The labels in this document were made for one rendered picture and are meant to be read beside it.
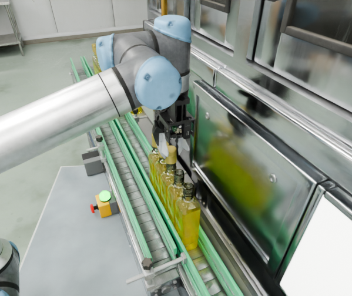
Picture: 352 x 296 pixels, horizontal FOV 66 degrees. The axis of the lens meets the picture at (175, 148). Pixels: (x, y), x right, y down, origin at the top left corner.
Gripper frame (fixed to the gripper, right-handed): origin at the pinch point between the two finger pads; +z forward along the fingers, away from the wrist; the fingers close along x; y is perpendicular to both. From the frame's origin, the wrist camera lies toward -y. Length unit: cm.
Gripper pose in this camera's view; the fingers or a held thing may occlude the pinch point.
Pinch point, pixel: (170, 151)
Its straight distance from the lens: 76.6
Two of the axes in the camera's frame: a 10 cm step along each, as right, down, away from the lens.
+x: 9.1, -2.5, 3.2
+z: 0.0, 7.9, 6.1
